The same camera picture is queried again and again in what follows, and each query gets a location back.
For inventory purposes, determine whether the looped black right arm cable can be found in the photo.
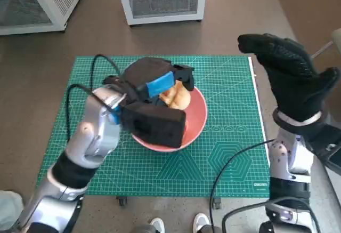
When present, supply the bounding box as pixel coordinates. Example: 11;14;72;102
222;197;322;233

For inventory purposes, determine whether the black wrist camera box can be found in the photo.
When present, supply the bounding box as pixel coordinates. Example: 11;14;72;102
303;125;341;176
121;102;187;148

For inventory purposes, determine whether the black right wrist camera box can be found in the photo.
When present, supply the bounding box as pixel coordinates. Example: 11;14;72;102
303;125;341;176

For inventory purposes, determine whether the pink bowl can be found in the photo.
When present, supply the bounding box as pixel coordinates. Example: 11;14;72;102
131;85;208;152

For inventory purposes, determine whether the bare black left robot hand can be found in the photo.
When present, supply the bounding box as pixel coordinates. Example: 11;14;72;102
124;56;195;108

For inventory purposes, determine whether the white shoe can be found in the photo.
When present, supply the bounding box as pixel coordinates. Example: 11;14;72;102
150;218;165;233
193;213;210;233

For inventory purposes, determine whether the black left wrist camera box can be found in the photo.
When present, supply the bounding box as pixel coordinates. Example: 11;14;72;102
121;102;187;148

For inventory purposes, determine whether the round toy bread bun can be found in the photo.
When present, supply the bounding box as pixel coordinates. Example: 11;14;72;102
159;81;192;110

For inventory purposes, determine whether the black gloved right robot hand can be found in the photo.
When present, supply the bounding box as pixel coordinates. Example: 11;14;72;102
237;33;341;123

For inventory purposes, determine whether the green cutting mat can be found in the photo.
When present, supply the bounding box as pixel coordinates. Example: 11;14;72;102
38;54;270;198

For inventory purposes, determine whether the white cabinet with vent slats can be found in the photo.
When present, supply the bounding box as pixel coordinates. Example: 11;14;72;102
0;0;89;36

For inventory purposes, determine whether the long black robot cable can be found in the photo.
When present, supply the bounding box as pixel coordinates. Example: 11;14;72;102
209;139;275;233

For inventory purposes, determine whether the person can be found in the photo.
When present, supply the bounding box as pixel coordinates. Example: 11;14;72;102
0;190;25;231

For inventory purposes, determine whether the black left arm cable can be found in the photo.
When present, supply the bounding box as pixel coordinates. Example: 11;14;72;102
90;53;122;91
64;83;109;140

